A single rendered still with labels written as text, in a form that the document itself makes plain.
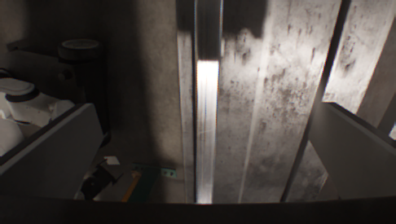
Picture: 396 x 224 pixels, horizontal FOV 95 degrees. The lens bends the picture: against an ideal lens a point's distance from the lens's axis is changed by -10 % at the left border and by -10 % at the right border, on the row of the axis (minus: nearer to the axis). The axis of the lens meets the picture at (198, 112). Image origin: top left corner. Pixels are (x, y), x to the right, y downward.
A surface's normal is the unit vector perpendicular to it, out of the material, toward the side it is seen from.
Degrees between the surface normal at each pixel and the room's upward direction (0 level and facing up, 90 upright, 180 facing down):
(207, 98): 11
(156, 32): 0
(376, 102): 0
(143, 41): 0
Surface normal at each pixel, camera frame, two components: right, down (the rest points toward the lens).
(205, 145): 0.00, 0.50
